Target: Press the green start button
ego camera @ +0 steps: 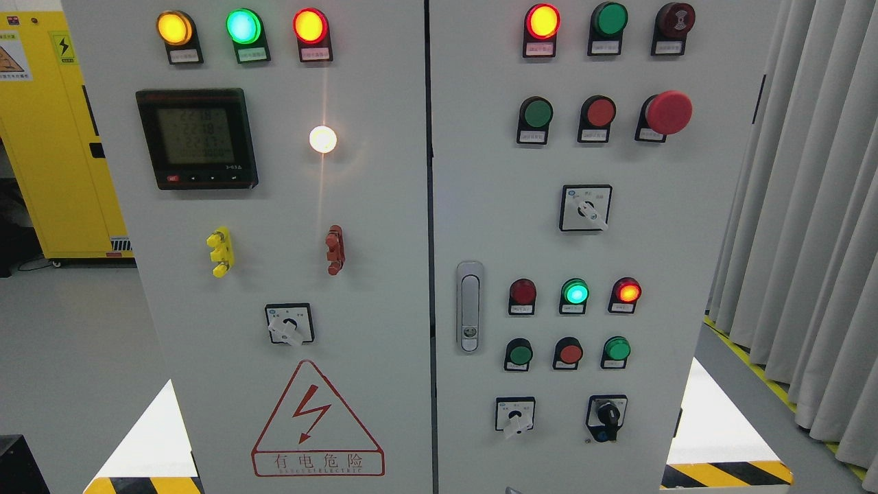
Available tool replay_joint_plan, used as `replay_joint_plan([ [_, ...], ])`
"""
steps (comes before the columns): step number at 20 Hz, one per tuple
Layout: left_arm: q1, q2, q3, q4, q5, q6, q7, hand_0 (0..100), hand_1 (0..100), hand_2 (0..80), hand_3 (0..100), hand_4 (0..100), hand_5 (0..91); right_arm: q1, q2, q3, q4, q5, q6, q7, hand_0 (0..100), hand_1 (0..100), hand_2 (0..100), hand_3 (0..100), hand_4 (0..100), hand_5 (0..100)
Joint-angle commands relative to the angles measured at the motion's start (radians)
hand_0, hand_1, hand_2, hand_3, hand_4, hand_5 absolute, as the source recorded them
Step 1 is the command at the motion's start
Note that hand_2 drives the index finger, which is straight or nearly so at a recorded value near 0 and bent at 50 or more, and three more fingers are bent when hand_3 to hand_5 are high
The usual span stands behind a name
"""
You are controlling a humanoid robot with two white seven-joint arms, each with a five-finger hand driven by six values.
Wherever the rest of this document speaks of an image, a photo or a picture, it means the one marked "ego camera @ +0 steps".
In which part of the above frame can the green push button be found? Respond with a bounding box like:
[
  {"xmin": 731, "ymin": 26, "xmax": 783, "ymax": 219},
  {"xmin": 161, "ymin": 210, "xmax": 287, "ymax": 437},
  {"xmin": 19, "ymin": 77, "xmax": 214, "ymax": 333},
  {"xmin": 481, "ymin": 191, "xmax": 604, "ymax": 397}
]
[
  {"xmin": 503, "ymin": 338, "xmax": 533, "ymax": 372},
  {"xmin": 601, "ymin": 336, "xmax": 632, "ymax": 369},
  {"xmin": 515, "ymin": 96, "xmax": 553, "ymax": 145}
]

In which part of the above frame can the red push button lower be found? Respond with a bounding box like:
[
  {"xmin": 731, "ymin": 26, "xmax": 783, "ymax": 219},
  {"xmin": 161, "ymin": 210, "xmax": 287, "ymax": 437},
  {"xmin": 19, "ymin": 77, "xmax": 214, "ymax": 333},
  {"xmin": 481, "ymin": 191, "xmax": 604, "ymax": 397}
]
[{"xmin": 552, "ymin": 336, "xmax": 583, "ymax": 371}]

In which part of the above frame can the red push button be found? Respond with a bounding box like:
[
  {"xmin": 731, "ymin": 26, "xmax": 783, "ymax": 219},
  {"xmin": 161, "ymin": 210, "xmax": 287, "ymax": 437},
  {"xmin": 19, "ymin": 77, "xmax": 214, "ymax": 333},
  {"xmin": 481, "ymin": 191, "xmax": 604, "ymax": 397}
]
[
  {"xmin": 577, "ymin": 95, "xmax": 617, "ymax": 143},
  {"xmin": 552, "ymin": 336, "xmax": 583, "ymax": 371}
]

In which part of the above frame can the green push button upper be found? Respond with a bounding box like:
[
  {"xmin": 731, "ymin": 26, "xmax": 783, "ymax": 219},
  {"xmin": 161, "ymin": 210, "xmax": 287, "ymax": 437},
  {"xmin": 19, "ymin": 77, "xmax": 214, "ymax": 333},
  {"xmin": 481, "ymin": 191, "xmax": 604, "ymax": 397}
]
[{"xmin": 515, "ymin": 96, "xmax": 553, "ymax": 145}]

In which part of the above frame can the green push button lower right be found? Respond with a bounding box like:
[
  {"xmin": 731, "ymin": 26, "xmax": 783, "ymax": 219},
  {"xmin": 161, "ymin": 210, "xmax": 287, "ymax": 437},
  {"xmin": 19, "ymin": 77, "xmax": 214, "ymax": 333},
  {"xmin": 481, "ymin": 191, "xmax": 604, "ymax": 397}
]
[{"xmin": 601, "ymin": 336, "xmax": 632, "ymax": 369}]

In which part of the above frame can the red push button upper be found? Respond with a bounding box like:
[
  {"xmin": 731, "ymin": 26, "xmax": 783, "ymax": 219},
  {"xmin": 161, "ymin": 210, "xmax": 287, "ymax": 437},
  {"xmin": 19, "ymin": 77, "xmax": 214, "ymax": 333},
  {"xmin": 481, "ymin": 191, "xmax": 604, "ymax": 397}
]
[{"xmin": 577, "ymin": 95, "xmax": 617, "ymax": 143}]

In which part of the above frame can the red emergency stop mushroom button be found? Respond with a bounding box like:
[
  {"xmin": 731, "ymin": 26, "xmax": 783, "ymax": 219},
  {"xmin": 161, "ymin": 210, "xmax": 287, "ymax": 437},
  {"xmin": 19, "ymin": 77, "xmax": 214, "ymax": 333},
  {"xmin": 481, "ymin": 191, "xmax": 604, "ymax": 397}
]
[{"xmin": 634, "ymin": 90, "xmax": 693, "ymax": 143}]

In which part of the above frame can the dark red indicator light middle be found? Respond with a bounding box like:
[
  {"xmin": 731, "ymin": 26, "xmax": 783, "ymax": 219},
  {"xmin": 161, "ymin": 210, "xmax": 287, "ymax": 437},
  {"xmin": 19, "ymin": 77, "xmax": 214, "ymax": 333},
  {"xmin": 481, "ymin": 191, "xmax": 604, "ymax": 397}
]
[{"xmin": 508, "ymin": 279, "xmax": 537, "ymax": 316}]

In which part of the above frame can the red terminal connector block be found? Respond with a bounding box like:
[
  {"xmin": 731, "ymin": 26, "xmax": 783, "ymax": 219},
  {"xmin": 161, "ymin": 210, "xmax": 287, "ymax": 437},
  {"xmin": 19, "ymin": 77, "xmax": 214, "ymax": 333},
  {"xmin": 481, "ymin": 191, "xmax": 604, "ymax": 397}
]
[{"xmin": 325, "ymin": 224, "xmax": 346, "ymax": 276}]

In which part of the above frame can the lit green indicator light middle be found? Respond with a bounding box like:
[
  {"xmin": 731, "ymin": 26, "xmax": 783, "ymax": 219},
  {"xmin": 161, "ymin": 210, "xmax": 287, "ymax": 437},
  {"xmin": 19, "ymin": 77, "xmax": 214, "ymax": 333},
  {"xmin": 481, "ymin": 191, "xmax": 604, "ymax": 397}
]
[{"xmin": 558, "ymin": 278, "xmax": 591, "ymax": 316}]

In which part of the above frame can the white lit indicator lamp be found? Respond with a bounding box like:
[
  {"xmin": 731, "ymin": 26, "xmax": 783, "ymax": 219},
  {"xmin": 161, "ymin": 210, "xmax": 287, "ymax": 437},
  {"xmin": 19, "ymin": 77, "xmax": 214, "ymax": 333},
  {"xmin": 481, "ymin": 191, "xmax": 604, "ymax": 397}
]
[{"xmin": 309, "ymin": 125, "xmax": 338, "ymax": 154}]

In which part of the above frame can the right grey cabinet door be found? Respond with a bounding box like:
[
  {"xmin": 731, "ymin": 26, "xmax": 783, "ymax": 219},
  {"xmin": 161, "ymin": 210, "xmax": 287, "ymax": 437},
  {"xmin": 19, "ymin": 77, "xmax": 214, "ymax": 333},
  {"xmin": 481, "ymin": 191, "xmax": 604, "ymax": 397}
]
[{"xmin": 429, "ymin": 1, "xmax": 782, "ymax": 493}]

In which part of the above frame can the grey cabinet door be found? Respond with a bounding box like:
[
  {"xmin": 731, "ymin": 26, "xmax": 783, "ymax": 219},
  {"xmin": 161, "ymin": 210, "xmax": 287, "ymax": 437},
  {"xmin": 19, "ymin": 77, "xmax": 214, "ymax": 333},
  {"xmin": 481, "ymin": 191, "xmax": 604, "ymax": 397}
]
[
  {"xmin": 63, "ymin": 1, "xmax": 434, "ymax": 493},
  {"xmin": 429, "ymin": 1, "xmax": 782, "ymax": 493}
]

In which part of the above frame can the left grey cabinet door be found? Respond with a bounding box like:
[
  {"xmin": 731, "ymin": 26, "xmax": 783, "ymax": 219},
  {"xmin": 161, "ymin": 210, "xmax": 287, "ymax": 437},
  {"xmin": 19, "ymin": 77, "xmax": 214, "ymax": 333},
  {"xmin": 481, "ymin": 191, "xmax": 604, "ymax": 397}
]
[{"xmin": 63, "ymin": 1, "xmax": 434, "ymax": 493}]

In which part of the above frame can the lit red indicator light middle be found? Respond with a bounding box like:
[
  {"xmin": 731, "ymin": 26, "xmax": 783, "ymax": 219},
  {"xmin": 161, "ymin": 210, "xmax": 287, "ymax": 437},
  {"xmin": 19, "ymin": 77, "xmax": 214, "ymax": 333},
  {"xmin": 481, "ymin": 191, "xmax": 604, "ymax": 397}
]
[{"xmin": 606, "ymin": 277, "xmax": 643, "ymax": 314}]

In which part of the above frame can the yellow terminal connector block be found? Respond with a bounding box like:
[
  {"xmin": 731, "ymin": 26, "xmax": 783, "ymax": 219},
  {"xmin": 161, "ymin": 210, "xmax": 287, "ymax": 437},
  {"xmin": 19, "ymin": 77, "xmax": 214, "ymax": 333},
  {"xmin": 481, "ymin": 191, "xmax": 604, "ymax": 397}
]
[{"xmin": 206, "ymin": 227, "xmax": 235, "ymax": 279}]

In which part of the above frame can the red electric hazard warning sticker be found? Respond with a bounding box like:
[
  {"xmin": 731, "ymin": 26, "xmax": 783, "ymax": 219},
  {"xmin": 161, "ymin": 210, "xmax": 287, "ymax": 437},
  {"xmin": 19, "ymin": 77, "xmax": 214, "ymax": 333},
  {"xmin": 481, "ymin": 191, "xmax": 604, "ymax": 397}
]
[{"xmin": 250, "ymin": 360, "xmax": 385, "ymax": 478}]

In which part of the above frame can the lit red indicator top right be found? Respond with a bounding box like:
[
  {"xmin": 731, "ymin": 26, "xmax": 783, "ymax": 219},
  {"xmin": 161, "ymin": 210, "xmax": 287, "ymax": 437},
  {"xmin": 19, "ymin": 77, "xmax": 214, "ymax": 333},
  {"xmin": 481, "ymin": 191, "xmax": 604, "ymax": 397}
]
[{"xmin": 523, "ymin": 3, "xmax": 561, "ymax": 58}]

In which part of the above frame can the red indicator light top left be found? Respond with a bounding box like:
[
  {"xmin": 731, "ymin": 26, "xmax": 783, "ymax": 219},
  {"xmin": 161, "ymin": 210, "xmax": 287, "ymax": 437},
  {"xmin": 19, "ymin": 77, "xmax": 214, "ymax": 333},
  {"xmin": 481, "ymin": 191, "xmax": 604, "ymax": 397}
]
[{"xmin": 292, "ymin": 7, "xmax": 333, "ymax": 63}]

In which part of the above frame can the black digital power meter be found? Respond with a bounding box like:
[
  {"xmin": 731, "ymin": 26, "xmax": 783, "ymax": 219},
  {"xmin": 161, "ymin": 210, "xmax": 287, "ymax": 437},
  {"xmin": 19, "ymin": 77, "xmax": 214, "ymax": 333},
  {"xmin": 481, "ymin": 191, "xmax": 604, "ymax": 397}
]
[{"xmin": 136, "ymin": 88, "xmax": 259, "ymax": 191}]

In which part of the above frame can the green indicator light top right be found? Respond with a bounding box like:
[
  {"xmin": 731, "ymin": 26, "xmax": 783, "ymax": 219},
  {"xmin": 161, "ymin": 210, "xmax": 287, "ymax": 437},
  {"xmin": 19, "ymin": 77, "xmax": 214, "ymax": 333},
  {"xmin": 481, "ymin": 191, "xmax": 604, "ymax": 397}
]
[{"xmin": 586, "ymin": 2, "xmax": 628, "ymax": 56}]

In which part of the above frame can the green indicator light top left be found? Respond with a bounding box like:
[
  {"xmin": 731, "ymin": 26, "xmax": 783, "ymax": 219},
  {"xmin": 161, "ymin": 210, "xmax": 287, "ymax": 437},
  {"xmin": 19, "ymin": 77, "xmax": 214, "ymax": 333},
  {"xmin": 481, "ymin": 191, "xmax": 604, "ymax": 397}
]
[{"xmin": 225, "ymin": 8, "xmax": 272, "ymax": 64}]

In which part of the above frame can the dark red buzzer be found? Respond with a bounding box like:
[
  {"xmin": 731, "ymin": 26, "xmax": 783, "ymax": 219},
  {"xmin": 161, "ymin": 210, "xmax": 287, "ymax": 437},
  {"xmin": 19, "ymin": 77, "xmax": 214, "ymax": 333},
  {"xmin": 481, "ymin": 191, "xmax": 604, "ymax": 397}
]
[{"xmin": 650, "ymin": 2, "xmax": 696, "ymax": 56}]

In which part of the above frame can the yellow indicator light top left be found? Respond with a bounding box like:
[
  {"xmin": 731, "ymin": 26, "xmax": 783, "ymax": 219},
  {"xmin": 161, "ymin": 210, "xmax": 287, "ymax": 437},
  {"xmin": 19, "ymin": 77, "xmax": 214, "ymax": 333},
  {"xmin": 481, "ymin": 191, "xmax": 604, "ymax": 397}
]
[{"xmin": 156, "ymin": 10, "xmax": 204, "ymax": 65}]

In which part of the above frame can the grey curtain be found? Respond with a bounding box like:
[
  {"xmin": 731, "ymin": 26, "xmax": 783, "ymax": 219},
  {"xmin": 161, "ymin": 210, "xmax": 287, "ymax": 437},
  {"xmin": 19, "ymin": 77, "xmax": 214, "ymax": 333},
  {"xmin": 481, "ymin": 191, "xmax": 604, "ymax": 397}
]
[{"xmin": 709, "ymin": 1, "xmax": 877, "ymax": 492}]

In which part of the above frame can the yellow safety cabinet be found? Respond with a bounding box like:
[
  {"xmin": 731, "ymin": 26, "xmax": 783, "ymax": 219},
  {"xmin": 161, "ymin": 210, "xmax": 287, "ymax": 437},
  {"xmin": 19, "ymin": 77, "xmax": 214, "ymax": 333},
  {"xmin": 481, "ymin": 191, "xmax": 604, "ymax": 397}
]
[{"xmin": 1, "ymin": 1, "xmax": 134, "ymax": 263}]

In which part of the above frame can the black box lower left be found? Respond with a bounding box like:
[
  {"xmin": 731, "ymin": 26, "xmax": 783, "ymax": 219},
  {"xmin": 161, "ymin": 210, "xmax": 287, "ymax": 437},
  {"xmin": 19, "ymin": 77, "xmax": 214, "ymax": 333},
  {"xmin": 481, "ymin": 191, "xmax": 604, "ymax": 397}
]
[{"xmin": 1, "ymin": 434, "xmax": 50, "ymax": 493}]

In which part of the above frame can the silver door latch handle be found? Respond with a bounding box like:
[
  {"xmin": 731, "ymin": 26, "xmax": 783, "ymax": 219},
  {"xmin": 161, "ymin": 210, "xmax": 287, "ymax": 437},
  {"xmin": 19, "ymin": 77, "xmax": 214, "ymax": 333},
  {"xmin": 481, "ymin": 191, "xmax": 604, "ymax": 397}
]
[{"xmin": 457, "ymin": 261, "xmax": 484, "ymax": 353}]

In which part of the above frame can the white selector switch upper right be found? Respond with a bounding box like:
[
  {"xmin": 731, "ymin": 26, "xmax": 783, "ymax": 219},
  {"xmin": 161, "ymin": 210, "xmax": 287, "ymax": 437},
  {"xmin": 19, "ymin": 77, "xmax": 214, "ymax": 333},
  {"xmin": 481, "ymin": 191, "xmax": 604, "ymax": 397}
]
[{"xmin": 558, "ymin": 185, "xmax": 613, "ymax": 234}]

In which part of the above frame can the white selector switch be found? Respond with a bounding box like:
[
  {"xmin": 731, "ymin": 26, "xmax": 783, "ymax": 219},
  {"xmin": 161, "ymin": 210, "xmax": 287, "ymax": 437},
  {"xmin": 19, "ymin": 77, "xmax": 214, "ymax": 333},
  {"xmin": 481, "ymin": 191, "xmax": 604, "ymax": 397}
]
[
  {"xmin": 558, "ymin": 185, "xmax": 613, "ymax": 234},
  {"xmin": 495, "ymin": 396, "xmax": 536, "ymax": 439}
]

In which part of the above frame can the white selector switch left door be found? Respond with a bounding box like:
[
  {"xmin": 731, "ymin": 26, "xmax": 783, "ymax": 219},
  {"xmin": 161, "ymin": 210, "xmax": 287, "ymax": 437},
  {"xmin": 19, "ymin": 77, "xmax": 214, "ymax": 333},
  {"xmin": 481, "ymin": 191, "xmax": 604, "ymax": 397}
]
[{"xmin": 264, "ymin": 303, "xmax": 316, "ymax": 345}]

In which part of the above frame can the white selector switch lower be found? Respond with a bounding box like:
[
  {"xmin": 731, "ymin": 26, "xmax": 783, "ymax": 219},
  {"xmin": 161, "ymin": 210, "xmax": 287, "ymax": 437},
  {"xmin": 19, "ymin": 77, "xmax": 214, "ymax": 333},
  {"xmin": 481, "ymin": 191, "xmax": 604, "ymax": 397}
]
[{"xmin": 495, "ymin": 396, "xmax": 536, "ymax": 439}]

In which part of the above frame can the black key selector switch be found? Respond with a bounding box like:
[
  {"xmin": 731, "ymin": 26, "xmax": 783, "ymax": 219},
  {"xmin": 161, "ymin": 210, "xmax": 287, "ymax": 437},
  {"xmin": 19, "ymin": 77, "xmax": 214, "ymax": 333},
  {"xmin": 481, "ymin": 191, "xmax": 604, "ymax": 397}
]
[{"xmin": 584, "ymin": 395, "xmax": 628, "ymax": 442}]

